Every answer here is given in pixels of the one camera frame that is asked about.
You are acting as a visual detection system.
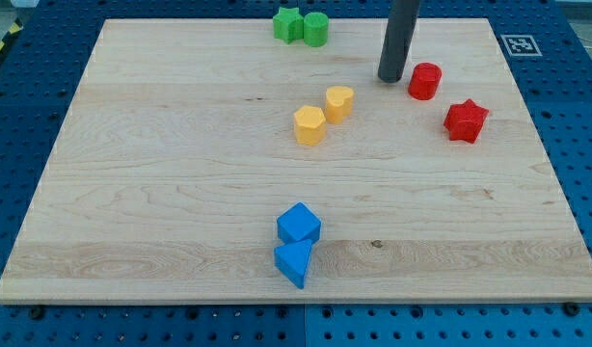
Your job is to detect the blue triangle block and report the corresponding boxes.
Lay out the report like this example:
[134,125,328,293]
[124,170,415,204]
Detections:
[274,239,313,289]

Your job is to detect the blue perforated table plate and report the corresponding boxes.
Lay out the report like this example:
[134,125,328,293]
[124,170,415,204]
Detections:
[0,0,592,346]

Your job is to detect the red cylinder block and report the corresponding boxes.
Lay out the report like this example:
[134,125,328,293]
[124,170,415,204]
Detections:
[408,63,443,100]

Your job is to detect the blue cube block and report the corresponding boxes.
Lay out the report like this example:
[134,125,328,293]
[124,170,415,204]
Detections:
[277,202,322,243]

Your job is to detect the green star block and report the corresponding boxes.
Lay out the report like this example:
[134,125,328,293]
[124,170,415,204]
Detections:
[273,7,304,44]

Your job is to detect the yellow heart block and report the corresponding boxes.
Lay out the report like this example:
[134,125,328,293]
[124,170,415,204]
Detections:
[325,86,355,124]

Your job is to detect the light wooden board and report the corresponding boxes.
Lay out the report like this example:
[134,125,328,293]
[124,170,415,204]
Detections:
[0,18,592,305]

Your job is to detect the yellow hexagon block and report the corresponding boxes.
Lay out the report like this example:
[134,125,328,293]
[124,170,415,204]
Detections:
[293,105,326,146]

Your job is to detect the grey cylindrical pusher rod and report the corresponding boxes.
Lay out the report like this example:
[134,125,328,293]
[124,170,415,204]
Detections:
[378,0,421,83]

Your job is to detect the green cylinder block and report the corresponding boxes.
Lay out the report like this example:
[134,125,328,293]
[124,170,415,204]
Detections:
[303,12,329,47]

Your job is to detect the red star block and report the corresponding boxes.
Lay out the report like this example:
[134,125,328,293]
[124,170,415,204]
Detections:
[444,99,490,144]

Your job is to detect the white fiducial marker tag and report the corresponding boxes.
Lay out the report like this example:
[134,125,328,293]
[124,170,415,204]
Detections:
[500,34,542,57]

